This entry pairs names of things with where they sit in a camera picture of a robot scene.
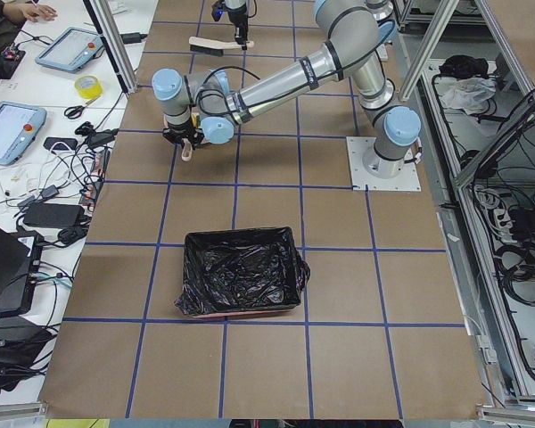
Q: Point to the black bag lined bin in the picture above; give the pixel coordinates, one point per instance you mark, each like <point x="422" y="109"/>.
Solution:
<point x="236" y="272"/>

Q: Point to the lower blue teach pendant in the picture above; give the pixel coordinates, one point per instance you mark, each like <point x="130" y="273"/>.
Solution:
<point x="19" y="125"/>

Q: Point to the beige hand brush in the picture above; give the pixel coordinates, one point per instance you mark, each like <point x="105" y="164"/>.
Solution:
<point x="216" y="47"/>

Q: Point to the yellow tape roll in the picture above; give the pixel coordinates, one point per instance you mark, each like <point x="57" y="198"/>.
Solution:
<point x="88" y="87"/>

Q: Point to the white crumpled cloth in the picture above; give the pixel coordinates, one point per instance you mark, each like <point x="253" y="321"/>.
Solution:
<point x="470" y="95"/>

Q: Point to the aluminium frame post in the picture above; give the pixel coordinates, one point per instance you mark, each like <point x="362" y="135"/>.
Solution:
<point x="100" y="14"/>

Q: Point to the upper blue teach pendant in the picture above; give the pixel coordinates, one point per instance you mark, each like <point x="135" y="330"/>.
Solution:
<point x="71" y="50"/>

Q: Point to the black handled scissors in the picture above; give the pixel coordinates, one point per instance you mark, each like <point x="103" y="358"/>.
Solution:
<point x="76" y="111"/>

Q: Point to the person's hand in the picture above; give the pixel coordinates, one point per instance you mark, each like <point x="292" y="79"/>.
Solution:
<point x="35" y="12"/>

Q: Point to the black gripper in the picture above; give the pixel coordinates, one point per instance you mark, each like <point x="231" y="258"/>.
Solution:
<point x="181" y="132"/>
<point x="238" y="16"/>

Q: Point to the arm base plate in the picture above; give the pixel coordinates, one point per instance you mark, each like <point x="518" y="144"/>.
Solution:
<point x="369" y="172"/>

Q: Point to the black power adapter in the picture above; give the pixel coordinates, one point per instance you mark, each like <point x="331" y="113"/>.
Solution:
<point x="53" y="215"/>

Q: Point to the beige plastic dustpan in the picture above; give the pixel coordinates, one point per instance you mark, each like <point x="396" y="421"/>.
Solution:
<point x="186" y="149"/>

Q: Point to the blue teach pendant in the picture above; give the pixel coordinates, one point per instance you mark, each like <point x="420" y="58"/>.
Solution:
<point x="71" y="50"/>
<point x="19" y="125"/>

